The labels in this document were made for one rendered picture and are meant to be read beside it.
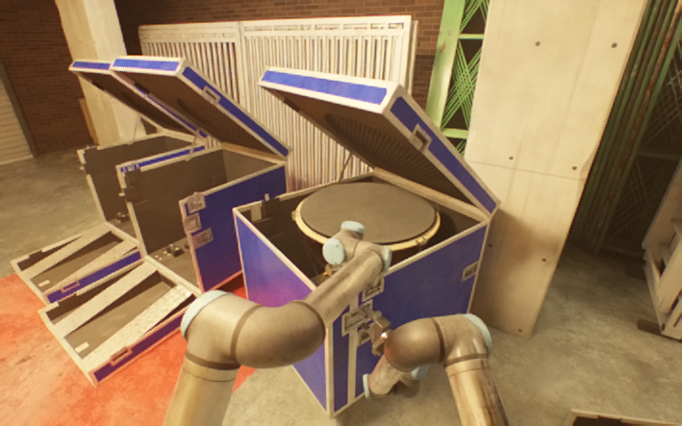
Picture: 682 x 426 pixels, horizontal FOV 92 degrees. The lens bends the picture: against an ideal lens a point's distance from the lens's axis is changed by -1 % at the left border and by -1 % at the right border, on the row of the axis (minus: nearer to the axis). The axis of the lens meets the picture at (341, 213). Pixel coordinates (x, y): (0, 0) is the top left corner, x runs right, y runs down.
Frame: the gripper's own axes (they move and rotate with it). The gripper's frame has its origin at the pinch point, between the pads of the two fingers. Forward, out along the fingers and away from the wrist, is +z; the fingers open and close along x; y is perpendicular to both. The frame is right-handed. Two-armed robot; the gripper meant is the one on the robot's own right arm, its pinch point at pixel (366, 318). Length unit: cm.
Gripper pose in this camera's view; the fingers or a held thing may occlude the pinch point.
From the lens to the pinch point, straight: 160.2
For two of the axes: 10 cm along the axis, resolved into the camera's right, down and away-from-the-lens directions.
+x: 0.0, -8.9, -4.6
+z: -6.0, -3.7, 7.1
